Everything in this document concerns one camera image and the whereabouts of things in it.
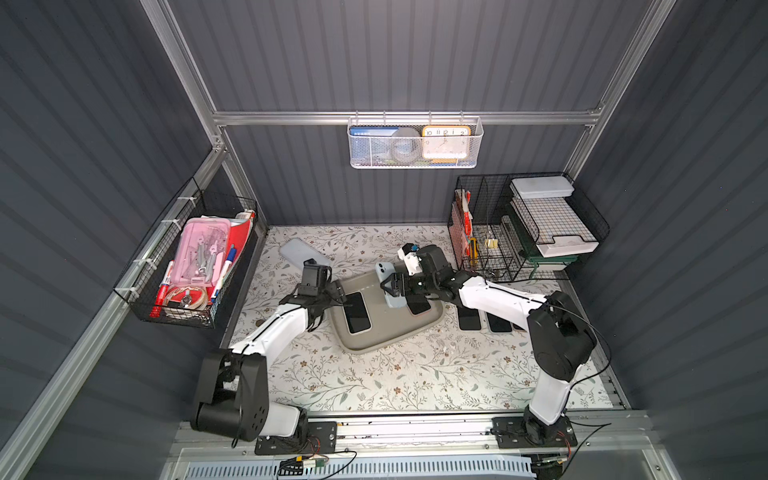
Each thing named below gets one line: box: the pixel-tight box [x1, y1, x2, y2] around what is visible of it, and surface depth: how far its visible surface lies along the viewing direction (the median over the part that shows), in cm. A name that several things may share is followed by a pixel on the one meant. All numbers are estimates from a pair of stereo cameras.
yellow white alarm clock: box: [422, 125, 471, 163], surface depth 90 cm
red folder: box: [227, 212, 256, 262], surface depth 78 cm
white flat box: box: [510, 176, 575, 199], surface depth 104 cm
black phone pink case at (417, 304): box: [405, 294, 432, 317], surface depth 97 cm
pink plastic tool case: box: [170, 218, 231, 287], surface depth 73 cm
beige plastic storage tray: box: [330, 270, 445, 353], surface depth 95 cm
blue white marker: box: [210, 244, 237, 303], surface depth 72 cm
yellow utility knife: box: [470, 237, 480, 266], surface depth 114 cm
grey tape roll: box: [391, 127, 423, 164], surface depth 89 cm
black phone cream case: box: [342, 290, 373, 336], surface depth 98 cm
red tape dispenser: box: [165, 286, 212, 310], surface depth 68 cm
